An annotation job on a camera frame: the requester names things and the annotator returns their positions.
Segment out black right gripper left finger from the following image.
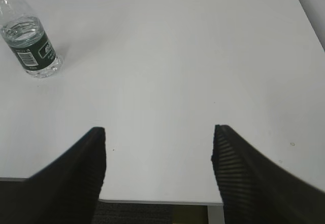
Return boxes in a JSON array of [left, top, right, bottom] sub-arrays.
[[1, 127, 106, 223]]

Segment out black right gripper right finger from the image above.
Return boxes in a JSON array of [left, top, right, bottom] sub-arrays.
[[211, 125, 324, 223]]

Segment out clear water bottle green label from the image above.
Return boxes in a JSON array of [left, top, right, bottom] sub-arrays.
[[1, 0, 62, 78]]

